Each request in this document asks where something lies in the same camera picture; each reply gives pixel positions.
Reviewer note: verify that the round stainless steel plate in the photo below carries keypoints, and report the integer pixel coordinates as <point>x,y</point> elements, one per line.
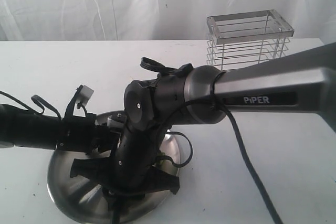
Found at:
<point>87,201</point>

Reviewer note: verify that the white backdrop curtain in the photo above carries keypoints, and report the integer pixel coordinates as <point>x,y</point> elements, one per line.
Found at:
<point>150,19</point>

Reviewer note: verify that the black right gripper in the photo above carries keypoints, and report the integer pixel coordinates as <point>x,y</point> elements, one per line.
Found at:
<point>133,172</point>

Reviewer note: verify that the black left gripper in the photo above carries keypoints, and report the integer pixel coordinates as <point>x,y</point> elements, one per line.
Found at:
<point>84,134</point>

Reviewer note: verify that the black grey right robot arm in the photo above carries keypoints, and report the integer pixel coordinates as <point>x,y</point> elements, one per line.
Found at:
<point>303,82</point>

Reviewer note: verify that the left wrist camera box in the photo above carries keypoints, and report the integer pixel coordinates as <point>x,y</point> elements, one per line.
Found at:
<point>79,100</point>

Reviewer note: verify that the black handled kitchen knife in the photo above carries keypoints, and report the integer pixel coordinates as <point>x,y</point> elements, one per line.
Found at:
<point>117,205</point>

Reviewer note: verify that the metal wire utensil rack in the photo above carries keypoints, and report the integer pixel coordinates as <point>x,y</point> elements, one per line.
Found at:
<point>244,39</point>

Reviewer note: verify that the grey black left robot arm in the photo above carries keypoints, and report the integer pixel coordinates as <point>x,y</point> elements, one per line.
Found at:
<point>22,128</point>

